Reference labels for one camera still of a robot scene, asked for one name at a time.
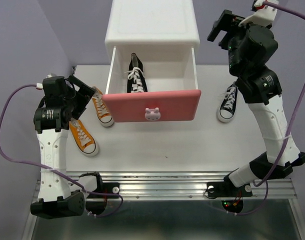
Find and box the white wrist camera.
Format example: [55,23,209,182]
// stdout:
[35,72,57,90]
[238,0,279,27]

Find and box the dark pink drawer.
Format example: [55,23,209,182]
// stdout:
[102,45,202,123]

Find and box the white shoe cabinet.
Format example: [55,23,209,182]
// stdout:
[104,0,200,93]

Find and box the orange sneaker near cabinet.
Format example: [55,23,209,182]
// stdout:
[92,86,114,128]

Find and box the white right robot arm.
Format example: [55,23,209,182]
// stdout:
[207,9,305,198]

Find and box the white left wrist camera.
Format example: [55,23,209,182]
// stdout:
[35,72,57,90]

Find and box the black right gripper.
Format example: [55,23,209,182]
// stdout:
[206,10,255,77]

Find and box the aluminium mounting rail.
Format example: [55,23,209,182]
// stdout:
[32,170,299,201]

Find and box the black sneaker front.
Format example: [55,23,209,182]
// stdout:
[126,52,148,93]

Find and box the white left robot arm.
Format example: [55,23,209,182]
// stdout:
[30,75,122,219]

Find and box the black sneaker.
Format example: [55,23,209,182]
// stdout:
[126,52,148,93]
[217,81,238,123]

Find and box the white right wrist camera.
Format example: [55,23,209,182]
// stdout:
[238,0,279,27]

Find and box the orange sneaker front left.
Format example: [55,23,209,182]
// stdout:
[69,118,99,157]

